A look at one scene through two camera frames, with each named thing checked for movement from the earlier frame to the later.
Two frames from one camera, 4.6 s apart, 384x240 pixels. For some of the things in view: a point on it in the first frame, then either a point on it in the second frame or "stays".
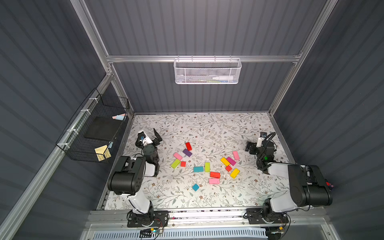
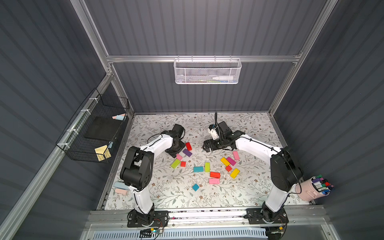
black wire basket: x=97 y=124 stays
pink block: x=177 y=156 stays
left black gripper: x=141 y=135 → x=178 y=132
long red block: x=188 y=146 stays
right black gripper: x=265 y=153 → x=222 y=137
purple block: x=187 y=152 stays
